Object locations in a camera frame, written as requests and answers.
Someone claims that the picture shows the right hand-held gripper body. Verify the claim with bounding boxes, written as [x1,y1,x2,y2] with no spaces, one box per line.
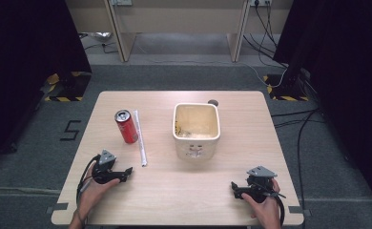
[242,165,279,204]

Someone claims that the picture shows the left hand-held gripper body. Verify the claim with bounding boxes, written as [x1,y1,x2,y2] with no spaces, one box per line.
[91,149,127,185]

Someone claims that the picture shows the cream square container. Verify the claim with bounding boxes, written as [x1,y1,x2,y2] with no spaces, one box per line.
[172,102,221,161]

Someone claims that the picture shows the person's left hand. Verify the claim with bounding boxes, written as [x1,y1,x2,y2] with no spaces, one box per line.
[77,162,121,220]

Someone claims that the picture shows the person's right hand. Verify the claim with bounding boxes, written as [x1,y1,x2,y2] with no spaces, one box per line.
[240,177,282,229]

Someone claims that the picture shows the white wrapped straw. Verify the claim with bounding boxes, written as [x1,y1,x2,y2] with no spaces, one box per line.
[133,110,148,168]

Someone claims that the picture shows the red soda can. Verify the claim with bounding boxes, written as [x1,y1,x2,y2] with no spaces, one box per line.
[114,109,139,145]

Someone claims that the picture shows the grey tape strip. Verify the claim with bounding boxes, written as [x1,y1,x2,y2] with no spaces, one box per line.
[45,202,70,215]
[287,205,313,219]

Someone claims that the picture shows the stand base with hazard tape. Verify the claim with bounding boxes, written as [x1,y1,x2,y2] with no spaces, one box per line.
[43,71,93,103]
[262,73,311,102]

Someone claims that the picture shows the black curtain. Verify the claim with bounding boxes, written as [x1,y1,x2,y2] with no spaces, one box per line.
[272,0,372,219]
[0,0,93,171]

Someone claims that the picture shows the silver crumpled object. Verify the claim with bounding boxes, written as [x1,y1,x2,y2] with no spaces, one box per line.
[89,31,114,43]

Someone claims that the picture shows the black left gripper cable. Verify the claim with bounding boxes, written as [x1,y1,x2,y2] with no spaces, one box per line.
[75,154,102,229]

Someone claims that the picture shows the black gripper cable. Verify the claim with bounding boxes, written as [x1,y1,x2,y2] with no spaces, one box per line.
[257,184,287,227]
[75,154,102,229]

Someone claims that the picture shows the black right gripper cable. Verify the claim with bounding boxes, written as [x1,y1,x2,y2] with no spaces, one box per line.
[257,184,287,227]

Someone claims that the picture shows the black floor cables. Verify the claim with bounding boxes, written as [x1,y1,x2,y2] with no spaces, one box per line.
[270,107,326,229]

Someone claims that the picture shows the white floor cable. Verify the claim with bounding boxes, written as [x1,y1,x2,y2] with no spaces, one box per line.
[236,60,288,89]

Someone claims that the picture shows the thin black floor cable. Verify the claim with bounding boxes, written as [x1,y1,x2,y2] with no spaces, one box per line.
[78,31,119,55]

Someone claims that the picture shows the black cables from socket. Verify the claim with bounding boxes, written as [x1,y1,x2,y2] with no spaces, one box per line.
[242,2,291,69]

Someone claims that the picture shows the light wooden desk frame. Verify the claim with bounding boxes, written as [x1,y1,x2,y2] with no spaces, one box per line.
[64,0,295,63]

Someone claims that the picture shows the white wall socket strip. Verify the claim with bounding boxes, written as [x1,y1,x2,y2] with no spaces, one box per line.
[249,0,274,7]
[109,0,134,7]

